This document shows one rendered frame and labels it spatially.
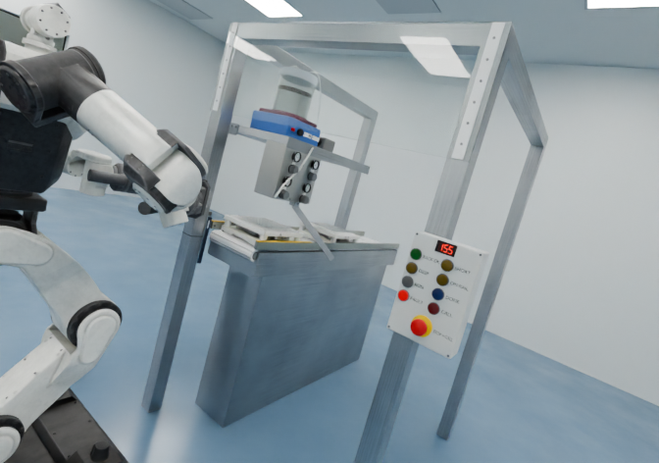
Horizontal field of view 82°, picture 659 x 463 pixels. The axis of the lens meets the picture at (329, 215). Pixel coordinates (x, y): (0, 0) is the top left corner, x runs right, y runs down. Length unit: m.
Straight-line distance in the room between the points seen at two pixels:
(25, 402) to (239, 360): 0.74
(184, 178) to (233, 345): 1.09
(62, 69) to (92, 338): 0.73
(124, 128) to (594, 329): 4.30
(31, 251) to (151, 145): 0.47
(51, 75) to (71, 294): 0.61
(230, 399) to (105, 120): 1.34
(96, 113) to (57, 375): 0.78
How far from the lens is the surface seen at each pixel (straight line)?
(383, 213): 5.03
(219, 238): 1.61
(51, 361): 1.35
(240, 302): 1.71
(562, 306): 4.52
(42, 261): 1.16
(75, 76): 0.88
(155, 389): 1.90
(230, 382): 1.82
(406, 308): 0.99
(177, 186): 0.80
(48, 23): 1.11
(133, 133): 0.80
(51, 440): 1.55
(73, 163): 1.39
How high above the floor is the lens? 1.16
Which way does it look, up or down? 6 degrees down
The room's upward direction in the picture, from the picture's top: 16 degrees clockwise
